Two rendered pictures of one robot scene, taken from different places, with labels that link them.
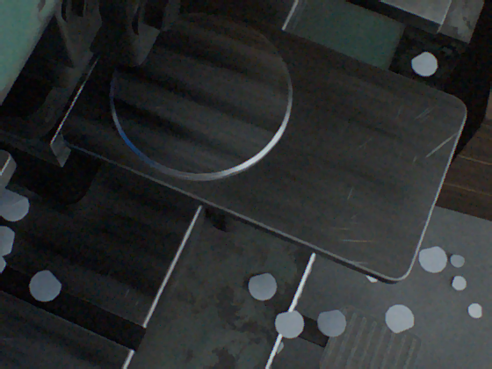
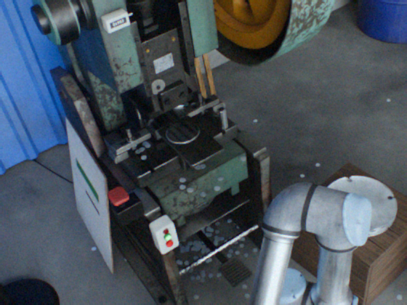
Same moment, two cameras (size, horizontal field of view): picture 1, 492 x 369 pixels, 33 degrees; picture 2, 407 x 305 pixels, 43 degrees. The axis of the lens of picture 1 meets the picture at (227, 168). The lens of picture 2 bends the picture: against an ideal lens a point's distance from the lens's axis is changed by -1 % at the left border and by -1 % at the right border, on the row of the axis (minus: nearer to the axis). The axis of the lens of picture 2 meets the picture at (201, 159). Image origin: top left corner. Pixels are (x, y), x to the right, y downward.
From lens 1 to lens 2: 1.50 m
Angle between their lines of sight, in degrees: 34
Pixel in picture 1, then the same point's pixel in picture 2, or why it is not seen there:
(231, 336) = (171, 184)
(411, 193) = (203, 155)
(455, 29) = (259, 158)
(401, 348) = (244, 273)
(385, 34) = (240, 151)
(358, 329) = (235, 263)
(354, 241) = (189, 157)
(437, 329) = not seen: hidden behind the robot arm
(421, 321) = not seen: hidden behind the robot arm
